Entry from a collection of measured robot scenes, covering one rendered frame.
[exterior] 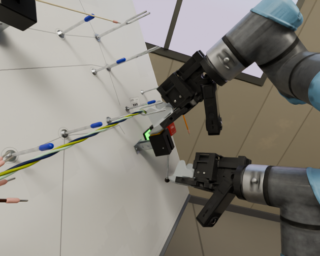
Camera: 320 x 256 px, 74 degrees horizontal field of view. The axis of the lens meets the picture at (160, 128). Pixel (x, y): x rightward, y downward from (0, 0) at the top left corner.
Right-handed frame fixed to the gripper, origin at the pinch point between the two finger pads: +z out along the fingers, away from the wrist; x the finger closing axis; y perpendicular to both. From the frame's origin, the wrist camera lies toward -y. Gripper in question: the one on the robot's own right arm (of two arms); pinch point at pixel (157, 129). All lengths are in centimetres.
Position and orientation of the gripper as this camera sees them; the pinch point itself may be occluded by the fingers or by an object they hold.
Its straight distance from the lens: 53.3
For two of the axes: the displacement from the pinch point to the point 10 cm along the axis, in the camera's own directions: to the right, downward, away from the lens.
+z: -6.7, 5.5, 5.1
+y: -6.6, -7.5, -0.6
